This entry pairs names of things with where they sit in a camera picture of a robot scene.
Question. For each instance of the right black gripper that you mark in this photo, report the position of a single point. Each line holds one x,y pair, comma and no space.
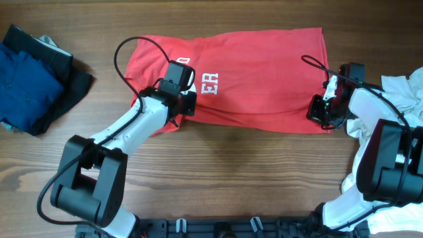
317,110

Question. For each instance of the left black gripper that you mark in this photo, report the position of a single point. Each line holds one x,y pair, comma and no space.
188,103

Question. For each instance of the red printed t-shirt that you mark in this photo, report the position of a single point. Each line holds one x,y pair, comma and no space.
253,79

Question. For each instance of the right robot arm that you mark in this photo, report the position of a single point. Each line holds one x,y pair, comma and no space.
383,193

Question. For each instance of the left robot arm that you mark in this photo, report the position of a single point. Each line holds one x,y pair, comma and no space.
92,171

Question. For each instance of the white t-shirt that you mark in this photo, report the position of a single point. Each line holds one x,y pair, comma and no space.
406,95

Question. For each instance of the black folded garment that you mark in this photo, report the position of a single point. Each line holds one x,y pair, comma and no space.
59,76

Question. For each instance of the blue folded shirt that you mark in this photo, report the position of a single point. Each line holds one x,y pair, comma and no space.
28,88

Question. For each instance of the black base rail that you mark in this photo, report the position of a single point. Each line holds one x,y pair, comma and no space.
283,227

